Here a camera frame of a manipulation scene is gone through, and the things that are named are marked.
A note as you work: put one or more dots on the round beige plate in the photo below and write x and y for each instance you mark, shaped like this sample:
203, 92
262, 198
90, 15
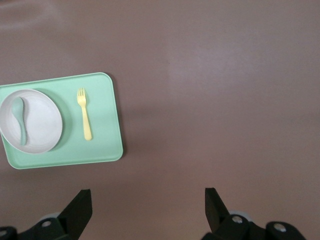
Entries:
42, 120

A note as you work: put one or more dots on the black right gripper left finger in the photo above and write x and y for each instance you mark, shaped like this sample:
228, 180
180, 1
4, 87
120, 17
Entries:
72, 217

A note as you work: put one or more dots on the brown table cover mat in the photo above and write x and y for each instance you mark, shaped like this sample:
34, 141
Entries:
200, 100

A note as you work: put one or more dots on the pale green plastic spoon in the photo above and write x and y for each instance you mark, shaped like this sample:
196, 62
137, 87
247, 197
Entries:
18, 108

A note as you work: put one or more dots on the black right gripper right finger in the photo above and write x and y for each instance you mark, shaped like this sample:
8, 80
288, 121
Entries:
217, 217

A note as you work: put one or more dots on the light green rectangular tray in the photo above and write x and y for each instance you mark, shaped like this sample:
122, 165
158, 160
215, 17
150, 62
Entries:
105, 125

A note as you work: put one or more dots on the yellow plastic fork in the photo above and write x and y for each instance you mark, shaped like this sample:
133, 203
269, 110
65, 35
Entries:
86, 120

